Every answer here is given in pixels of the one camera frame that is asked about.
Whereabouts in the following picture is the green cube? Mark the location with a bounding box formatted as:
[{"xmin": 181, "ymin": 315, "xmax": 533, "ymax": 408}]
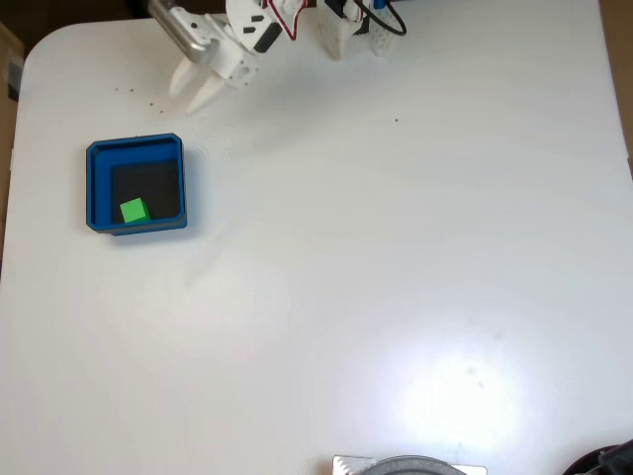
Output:
[{"xmin": 119, "ymin": 197, "xmax": 151, "ymax": 224}]

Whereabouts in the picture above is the silver metal stand plate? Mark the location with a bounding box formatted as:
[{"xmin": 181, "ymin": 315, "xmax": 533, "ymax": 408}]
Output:
[{"xmin": 331, "ymin": 453, "xmax": 489, "ymax": 475}]

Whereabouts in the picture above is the black object with red rim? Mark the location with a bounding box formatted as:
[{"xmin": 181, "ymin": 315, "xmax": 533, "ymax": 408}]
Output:
[{"xmin": 563, "ymin": 437, "xmax": 633, "ymax": 475}]

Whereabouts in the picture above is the thin black looped cable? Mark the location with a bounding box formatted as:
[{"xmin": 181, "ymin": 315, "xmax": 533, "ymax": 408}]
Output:
[{"xmin": 358, "ymin": 0, "xmax": 407, "ymax": 37}]

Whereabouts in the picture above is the white perforated base mount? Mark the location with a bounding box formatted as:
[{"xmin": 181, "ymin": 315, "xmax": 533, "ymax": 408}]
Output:
[
  {"xmin": 318, "ymin": 4, "xmax": 357, "ymax": 60},
  {"xmin": 368, "ymin": 19, "xmax": 397, "ymax": 56}
]

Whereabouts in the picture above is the blue square box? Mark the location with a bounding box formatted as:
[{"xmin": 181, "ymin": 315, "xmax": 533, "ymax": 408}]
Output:
[{"xmin": 85, "ymin": 132, "xmax": 189, "ymax": 238}]

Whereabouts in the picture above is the red white servo wire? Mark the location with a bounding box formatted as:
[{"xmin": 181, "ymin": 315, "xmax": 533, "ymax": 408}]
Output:
[{"xmin": 264, "ymin": 0, "xmax": 306, "ymax": 44}]

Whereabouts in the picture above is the grey round stand base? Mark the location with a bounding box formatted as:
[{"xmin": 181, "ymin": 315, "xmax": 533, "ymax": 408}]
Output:
[{"xmin": 358, "ymin": 454, "xmax": 469, "ymax": 475}]

